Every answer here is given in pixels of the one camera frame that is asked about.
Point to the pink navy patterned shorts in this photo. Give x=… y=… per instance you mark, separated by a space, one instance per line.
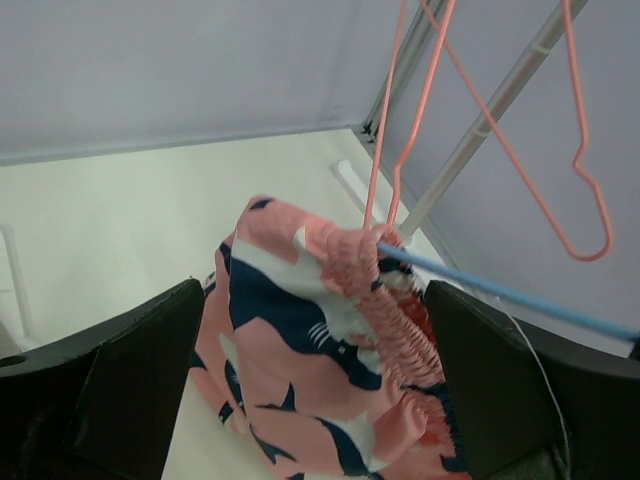
x=320 y=349

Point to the blue wire hanger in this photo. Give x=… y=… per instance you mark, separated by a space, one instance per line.
x=522 y=299

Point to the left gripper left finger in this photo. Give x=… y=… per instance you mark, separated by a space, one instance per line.
x=101 y=403

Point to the pink hanger of grey shorts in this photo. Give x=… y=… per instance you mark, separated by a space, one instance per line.
x=394 y=124

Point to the silver clothes rack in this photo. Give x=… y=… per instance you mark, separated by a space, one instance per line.
x=344 y=153

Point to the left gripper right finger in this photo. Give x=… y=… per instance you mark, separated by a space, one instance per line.
x=531 y=404

